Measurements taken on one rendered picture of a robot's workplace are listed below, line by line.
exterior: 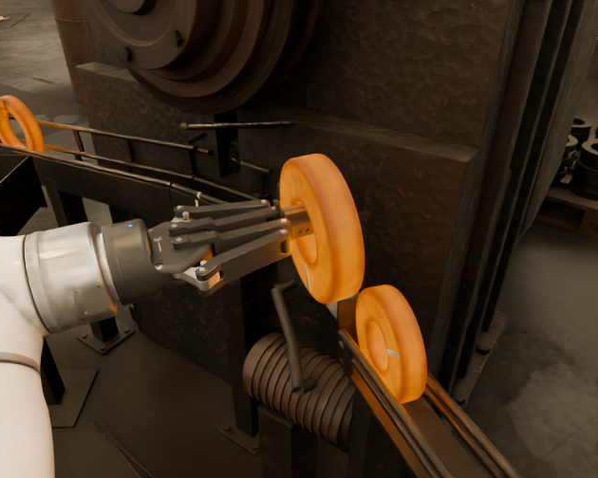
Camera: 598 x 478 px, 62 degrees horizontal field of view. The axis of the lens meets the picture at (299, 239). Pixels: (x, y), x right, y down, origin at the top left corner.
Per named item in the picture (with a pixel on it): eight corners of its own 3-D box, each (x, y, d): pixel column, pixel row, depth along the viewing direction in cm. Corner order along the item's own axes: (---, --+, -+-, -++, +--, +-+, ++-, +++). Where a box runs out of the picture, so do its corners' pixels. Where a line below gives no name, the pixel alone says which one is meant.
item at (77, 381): (15, 371, 152) (-85, 155, 112) (101, 370, 152) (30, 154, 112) (-20, 429, 135) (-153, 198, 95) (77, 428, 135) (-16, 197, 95)
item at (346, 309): (379, 346, 78) (383, 289, 72) (381, 349, 77) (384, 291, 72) (336, 359, 75) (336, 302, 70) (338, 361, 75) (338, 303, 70)
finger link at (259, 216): (177, 265, 48) (174, 257, 49) (284, 236, 51) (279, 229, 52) (169, 231, 46) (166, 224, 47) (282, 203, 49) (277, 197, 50)
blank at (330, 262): (300, 136, 55) (270, 141, 54) (364, 177, 42) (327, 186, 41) (310, 257, 62) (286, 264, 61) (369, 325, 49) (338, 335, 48)
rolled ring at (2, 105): (-18, 112, 139) (-7, 109, 142) (19, 171, 143) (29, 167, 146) (2, 86, 127) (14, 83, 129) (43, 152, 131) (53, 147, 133)
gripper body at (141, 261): (117, 272, 50) (206, 249, 53) (123, 327, 44) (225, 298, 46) (96, 210, 46) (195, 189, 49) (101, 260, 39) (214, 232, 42)
